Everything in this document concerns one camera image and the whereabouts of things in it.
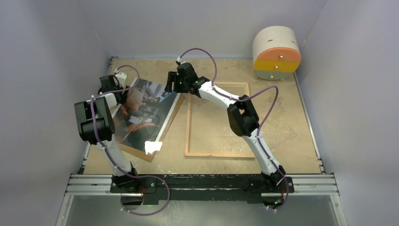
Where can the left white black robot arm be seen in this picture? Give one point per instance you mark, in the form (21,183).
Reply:
(95,125)

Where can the round mini drawer cabinet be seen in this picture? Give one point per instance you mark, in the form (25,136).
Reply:
(276,54)

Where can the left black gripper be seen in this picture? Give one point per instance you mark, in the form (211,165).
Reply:
(123,97)

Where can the wooden picture frame with glass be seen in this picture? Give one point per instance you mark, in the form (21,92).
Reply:
(208,133)

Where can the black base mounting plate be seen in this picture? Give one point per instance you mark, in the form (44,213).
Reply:
(251,188)

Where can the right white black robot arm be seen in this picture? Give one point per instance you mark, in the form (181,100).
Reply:
(242,116)

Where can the aluminium rail bar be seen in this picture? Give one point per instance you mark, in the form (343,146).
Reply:
(100,184)

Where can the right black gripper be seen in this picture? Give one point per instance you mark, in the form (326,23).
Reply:
(173,76)

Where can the printed photo sheet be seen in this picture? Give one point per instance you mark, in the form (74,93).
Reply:
(142,88)

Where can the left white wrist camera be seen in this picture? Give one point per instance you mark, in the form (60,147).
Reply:
(121,78)

